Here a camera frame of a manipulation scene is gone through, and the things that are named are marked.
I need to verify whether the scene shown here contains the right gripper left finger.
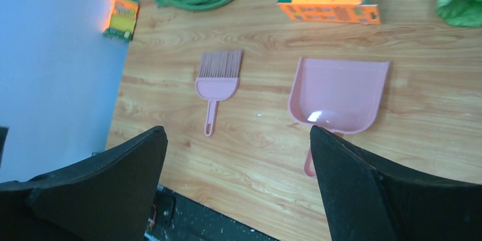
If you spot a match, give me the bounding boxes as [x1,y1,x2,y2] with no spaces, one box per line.
[1,126,168,240]

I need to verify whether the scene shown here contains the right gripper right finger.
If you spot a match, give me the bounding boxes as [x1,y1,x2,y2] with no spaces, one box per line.
[310,126,481,240]

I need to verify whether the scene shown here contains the pink dustpan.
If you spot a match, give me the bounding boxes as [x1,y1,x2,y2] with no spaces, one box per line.
[288,56,391,178]

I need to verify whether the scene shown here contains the pink hand brush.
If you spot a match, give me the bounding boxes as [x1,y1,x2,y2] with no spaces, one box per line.
[195,50,243,136]

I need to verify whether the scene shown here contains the orange yellow sponge pack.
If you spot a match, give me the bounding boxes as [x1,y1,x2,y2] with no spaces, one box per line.
[102,0,139,43]

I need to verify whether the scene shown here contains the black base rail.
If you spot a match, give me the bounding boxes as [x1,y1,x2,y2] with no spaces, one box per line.
[144,185,276,241]

